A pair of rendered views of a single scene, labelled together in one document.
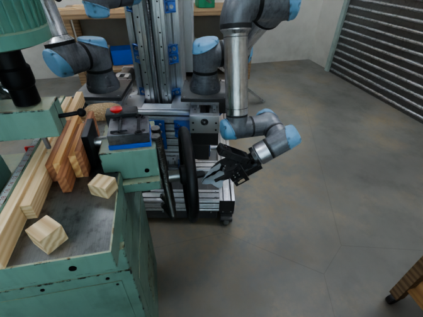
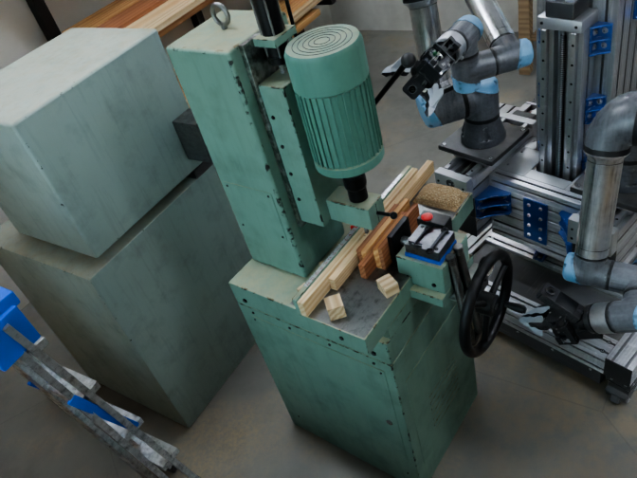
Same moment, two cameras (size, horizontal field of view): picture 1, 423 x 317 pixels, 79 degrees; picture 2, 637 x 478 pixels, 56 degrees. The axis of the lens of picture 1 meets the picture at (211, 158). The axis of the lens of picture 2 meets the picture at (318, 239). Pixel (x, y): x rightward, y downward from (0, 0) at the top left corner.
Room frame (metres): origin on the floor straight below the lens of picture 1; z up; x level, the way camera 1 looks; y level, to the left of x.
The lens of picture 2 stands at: (-0.25, -0.60, 2.01)
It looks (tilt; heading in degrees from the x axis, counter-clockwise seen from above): 39 degrees down; 59
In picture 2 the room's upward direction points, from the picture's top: 17 degrees counter-clockwise
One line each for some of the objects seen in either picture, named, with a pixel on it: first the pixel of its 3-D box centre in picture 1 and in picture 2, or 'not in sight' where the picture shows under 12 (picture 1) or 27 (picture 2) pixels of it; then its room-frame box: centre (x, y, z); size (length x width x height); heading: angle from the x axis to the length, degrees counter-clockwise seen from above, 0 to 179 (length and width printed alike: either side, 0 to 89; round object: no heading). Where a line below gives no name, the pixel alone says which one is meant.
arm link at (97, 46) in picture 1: (94, 52); (478, 95); (1.20, 0.54, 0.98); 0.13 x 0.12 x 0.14; 148
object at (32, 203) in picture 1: (62, 138); (386, 220); (0.61, 0.42, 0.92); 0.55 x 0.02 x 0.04; 12
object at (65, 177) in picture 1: (75, 154); (385, 244); (0.53, 0.35, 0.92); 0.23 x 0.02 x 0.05; 12
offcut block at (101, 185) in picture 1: (102, 185); (388, 285); (0.42, 0.24, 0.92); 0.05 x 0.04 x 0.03; 74
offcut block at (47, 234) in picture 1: (47, 234); (335, 306); (0.29, 0.30, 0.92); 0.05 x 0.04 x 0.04; 60
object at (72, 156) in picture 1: (82, 148); (391, 241); (0.54, 0.34, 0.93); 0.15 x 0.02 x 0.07; 12
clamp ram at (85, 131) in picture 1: (104, 141); (409, 242); (0.55, 0.28, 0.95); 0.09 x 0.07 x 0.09; 12
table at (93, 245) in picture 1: (102, 165); (407, 261); (0.55, 0.30, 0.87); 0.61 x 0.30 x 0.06; 12
